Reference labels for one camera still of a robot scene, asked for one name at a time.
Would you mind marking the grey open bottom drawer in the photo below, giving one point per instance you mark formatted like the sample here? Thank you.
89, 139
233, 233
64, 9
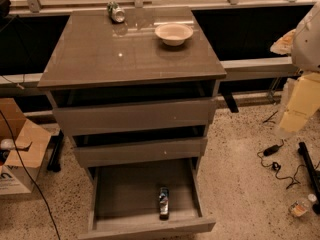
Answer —
125, 204

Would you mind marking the blue silver redbull can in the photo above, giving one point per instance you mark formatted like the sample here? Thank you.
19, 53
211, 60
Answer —
164, 203

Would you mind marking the grey drawer cabinet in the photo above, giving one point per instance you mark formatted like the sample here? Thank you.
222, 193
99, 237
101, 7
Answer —
97, 62

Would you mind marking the black stand leg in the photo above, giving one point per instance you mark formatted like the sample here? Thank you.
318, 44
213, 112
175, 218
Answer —
314, 175
56, 145

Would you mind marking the white ceramic bowl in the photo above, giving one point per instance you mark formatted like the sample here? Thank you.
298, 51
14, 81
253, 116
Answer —
173, 34

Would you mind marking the black stand leg right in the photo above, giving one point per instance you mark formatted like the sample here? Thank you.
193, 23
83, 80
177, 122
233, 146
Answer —
314, 175

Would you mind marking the grey top drawer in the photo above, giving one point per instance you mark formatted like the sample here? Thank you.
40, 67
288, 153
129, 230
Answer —
134, 117

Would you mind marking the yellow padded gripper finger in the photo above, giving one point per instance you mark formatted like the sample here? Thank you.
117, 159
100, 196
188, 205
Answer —
303, 102

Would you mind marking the clear plastic bottle on floor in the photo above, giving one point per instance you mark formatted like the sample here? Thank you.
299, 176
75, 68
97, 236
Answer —
302, 205

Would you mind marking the green crushed soda can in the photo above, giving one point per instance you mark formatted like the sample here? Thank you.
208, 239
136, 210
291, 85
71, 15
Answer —
116, 13

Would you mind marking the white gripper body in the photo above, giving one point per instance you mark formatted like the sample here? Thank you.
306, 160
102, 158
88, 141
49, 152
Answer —
307, 47

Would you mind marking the black stand leg left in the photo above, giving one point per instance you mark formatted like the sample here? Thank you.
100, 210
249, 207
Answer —
56, 145

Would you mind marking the grey middle drawer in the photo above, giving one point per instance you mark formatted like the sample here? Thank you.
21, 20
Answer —
140, 152

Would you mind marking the brown cardboard box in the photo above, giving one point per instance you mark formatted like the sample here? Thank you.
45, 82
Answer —
23, 147

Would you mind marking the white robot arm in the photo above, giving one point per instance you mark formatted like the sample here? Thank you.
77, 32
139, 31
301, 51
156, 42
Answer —
305, 52

